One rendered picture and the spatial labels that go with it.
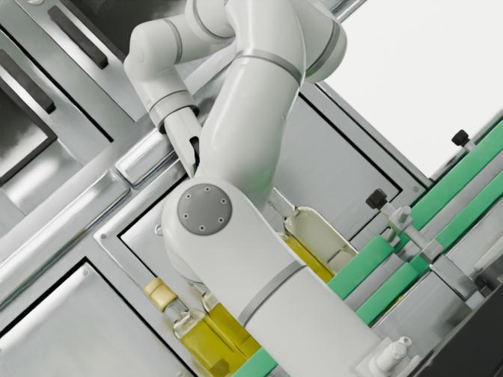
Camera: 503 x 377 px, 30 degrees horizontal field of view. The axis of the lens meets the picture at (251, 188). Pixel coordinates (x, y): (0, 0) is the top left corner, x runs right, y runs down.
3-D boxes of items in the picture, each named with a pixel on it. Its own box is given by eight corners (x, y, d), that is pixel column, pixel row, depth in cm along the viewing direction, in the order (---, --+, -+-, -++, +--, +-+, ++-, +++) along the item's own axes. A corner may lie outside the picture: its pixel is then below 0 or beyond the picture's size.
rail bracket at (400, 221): (430, 265, 140) (369, 208, 143) (453, 238, 124) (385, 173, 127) (415, 280, 139) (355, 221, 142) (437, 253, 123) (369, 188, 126)
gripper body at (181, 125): (158, 135, 156) (189, 191, 153) (150, 113, 146) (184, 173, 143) (197, 114, 157) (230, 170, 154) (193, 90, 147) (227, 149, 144)
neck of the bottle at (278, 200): (296, 209, 148) (275, 188, 149) (297, 204, 145) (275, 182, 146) (283, 222, 148) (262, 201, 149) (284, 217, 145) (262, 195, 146)
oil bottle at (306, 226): (399, 301, 145) (302, 206, 150) (405, 295, 140) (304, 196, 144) (374, 327, 144) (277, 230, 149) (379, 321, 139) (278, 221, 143)
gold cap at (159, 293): (174, 305, 145) (155, 285, 146) (182, 292, 142) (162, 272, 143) (159, 316, 143) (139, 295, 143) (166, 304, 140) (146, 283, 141)
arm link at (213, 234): (245, 316, 94) (138, 206, 97) (242, 341, 106) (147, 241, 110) (314, 253, 96) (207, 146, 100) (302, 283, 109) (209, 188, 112)
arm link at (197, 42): (206, 43, 131) (140, 80, 149) (277, 26, 139) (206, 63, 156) (187, -15, 131) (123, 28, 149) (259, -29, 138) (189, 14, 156)
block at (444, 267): (468, 296, 137) (432, 262, 138) (483, 284, 128) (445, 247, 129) (450, 313, 136) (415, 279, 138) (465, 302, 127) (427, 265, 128)
